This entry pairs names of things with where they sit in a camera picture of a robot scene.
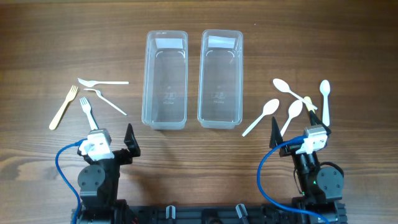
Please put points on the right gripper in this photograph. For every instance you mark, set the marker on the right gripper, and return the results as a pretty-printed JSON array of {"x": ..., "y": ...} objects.
[{"x": 277, "y": 139}]

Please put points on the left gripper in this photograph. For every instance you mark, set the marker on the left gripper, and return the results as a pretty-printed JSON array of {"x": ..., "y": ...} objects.
[{"x": 125, "y": 157}]

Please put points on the white spoon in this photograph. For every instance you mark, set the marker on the white spoon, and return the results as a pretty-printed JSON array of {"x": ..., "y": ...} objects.
[
  {"x": 294, "y": 110},
  {"x": 269, "y": 108},
  {"x": 284, "y": 87},
  {"x": 325, "y": 91}
]

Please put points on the yellow plastic spoon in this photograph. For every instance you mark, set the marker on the yellow plastic spoon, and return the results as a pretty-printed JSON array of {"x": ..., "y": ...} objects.
[{"x": 309, "y": 106}]

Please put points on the light blue plastic fork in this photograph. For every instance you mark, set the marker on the light blue plastic fork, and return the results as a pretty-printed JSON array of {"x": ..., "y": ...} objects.
[{"x": 86, "y": 107}]

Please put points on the white fork bent handle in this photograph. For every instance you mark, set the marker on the white fork bent handle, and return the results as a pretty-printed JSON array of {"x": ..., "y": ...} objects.
[{"x": 99, "y": 94}]

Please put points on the white fork straight handle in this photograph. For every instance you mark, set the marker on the white fork straight handle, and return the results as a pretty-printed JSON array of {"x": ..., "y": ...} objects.
[{"x": 92, "y": 83}]

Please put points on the yellow plastic fork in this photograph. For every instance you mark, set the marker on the yellow plastic fork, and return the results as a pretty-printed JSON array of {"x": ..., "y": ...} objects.
[{"x": 70, "y": 97}]

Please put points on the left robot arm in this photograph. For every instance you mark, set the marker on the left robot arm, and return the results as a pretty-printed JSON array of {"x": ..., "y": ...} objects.
[{"x": 99, "y": 180}]

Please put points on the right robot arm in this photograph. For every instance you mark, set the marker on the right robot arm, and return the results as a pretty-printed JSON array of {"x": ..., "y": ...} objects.
[{"x": 319, "y": 183}]

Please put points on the left clear plastic container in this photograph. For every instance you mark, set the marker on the left clear plastic container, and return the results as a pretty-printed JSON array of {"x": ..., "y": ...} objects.
[{"x": 164, "y": 101}]

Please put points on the clear plastic container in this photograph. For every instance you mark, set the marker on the clear plastic container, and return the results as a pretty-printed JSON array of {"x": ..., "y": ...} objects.
[
  {"x": 220, "y": 94},
  {"x": 164, "y": 101}
]

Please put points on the right clear plastic container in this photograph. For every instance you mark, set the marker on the right clear plastic container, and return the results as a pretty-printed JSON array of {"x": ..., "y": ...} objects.
[{"x": 220, "y": 94}]

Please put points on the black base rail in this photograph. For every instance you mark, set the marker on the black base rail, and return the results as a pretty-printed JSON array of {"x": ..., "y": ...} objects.
[{"x": 211, "y": 214}]

